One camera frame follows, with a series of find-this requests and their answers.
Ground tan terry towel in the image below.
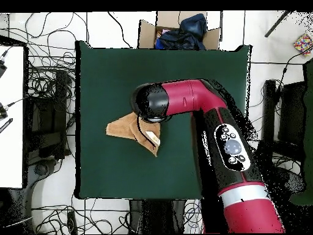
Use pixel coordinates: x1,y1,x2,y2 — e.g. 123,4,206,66
105,111,162,157

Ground multicolour spotted item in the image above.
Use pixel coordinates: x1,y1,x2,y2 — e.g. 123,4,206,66
293,32,313,56

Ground dark green table cloth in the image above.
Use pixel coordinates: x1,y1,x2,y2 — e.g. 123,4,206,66
75,40,252,200

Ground dark navy garment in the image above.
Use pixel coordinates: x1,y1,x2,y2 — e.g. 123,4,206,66
155,29,207,50

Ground brown cardboard box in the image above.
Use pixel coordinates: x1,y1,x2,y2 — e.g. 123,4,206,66
138,10,221,50

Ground blue denim garment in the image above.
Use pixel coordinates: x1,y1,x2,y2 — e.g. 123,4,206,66
180,13,208,40

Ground grey stand base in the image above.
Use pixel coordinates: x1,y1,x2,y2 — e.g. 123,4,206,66
274,167,306,194
26,159,62,196

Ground black power strip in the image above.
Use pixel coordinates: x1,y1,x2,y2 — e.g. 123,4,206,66
67,211,78,234

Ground white table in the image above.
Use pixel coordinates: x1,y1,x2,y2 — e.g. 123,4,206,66
0,45,24,189

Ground black strip with marks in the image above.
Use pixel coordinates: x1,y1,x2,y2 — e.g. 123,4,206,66
0,117,13,134

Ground green cloth on side table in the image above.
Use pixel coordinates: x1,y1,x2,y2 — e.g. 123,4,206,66
289,58,313,206

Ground black pole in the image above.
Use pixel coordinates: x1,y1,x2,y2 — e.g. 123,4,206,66
263,10,292,38

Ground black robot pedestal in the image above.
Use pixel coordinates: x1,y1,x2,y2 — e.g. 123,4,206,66
128,199,186,234

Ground black stand frame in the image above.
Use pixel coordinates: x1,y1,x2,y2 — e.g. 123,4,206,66
261,79,307,167
24,70,73,161

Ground black cable with connector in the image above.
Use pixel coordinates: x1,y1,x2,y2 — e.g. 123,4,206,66
276,47,313,99

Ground black device with cable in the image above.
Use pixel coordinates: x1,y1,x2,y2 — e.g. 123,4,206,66
0,96,28,120

